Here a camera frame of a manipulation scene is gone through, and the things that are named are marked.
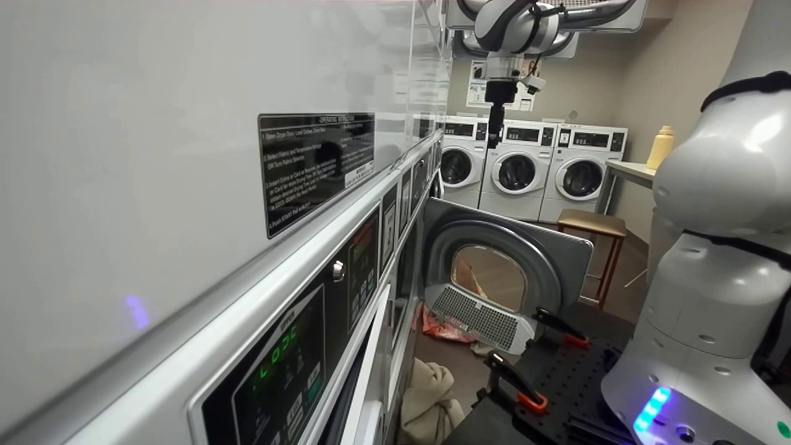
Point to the red bag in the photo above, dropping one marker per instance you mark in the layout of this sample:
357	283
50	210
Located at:
447	328

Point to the black breadboard table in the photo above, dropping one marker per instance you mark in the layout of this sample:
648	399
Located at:
577	386

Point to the wooden stool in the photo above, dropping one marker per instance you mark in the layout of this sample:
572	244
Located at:
595	223

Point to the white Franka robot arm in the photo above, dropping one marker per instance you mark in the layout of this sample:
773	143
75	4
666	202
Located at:
726	313

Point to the white front-load washer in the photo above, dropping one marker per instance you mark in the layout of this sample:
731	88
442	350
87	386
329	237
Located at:
462	164
584	177
515	177

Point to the wall counter shelf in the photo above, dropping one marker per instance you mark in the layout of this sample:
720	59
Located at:
633	173

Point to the black warning label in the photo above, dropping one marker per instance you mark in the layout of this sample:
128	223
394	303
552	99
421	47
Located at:
312	164

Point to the beige item of clothing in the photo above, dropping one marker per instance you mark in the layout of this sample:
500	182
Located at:
428	403

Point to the white wall poster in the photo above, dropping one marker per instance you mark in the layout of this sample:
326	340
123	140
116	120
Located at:
525	99
476	88

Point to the white stacked dryer numbered 3-4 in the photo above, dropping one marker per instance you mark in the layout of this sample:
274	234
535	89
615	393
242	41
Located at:
421	140

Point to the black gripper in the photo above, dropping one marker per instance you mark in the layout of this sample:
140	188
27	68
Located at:
500	96

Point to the white stacked dryer numbered 2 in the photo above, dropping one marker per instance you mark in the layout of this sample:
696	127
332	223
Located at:
125	164

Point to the black dryer display panel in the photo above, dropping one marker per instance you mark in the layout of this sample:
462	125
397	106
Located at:
421	182
289	372

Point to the yellow bottle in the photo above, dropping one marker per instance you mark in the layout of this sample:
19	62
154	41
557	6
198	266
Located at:
661	150

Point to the small silver panel lock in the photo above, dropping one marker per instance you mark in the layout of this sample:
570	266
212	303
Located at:
338	268

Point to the number 3 placard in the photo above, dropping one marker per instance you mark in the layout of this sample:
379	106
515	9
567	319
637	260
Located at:
406	199

